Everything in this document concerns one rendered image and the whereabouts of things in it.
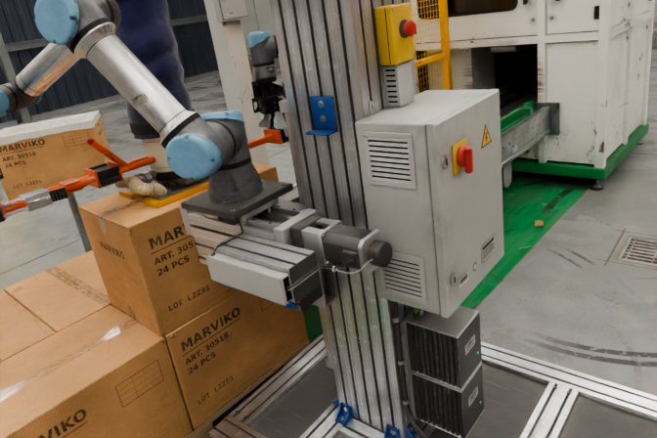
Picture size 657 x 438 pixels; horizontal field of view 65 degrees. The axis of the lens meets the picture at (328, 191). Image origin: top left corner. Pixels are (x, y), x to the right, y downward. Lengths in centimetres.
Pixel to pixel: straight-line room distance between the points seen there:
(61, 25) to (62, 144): 231
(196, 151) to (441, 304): 67
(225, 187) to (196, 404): 92
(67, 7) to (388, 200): 82
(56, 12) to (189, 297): 99
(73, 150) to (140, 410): 207
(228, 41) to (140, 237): 181
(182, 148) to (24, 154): 249
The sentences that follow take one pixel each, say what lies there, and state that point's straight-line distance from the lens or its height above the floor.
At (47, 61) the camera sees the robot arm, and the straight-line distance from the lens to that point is 158.
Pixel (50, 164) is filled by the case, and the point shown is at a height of 80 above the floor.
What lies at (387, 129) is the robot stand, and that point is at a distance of 114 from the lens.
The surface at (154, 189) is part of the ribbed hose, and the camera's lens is 179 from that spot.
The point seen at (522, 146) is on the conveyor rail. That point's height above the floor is 45.
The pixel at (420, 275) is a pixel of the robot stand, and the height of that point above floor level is 87.
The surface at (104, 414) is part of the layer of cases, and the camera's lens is 184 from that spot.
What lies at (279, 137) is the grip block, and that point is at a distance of 183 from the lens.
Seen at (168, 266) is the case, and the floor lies 77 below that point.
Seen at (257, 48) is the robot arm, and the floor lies 138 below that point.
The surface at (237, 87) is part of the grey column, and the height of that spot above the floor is 108.
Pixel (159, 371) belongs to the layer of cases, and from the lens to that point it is 188.
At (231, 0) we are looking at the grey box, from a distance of 325.
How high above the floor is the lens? 149
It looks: 20 degrees down
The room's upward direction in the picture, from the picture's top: 9 degrees counter-clockwise
